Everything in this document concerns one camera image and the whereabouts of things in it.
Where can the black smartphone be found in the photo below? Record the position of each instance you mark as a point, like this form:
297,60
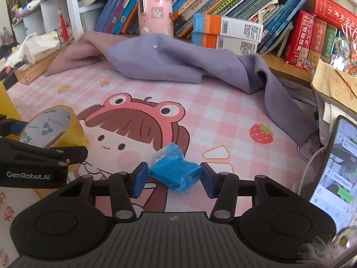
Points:
339,173

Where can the white bookshelf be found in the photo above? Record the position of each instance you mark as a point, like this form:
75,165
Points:
73,2

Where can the pink checked tablecloth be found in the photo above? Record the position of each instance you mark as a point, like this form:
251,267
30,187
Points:
223,111

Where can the thin red dictionary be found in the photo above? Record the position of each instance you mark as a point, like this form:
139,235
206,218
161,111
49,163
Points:
316,43

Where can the red boxed book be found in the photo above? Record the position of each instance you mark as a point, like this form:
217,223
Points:
334,8

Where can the grey furry garment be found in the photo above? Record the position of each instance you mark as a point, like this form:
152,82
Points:
329,247

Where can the orange blue white carton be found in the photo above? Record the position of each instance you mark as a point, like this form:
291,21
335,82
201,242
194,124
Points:
231,28
231,46

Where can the patterned tissue box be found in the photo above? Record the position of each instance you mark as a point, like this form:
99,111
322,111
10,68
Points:
33,47

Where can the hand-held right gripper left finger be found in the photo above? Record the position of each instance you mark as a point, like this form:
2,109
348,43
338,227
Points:
139,180

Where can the purple cloth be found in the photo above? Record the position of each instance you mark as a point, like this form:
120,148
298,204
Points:
195,61

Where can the pink cylindrical humidifier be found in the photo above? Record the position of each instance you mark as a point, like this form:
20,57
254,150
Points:
156,8

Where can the blue plastic packet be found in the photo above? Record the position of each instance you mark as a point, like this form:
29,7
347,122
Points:
173,170

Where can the thick red dictionary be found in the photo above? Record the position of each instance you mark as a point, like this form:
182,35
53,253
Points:
298,37

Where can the red tassel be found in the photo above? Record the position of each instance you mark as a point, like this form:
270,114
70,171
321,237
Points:
63,23

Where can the colourful paper ornament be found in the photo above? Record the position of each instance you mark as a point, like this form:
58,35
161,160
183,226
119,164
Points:
344,50

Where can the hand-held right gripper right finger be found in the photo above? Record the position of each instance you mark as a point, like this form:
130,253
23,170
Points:
207,180

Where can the brown paper envelope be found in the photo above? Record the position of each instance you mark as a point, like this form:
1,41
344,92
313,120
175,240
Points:
334,86

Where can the pink cloth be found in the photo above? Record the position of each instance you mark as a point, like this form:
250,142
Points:
83,50

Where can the row of blue picture books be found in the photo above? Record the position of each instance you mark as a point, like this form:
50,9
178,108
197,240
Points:
245,2

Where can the yellow tape roll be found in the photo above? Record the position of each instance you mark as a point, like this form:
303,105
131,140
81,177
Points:
74,128

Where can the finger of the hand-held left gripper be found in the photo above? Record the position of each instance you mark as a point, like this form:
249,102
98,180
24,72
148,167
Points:
18,127
55,155

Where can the green dictionary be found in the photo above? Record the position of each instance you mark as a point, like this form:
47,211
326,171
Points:
329,43

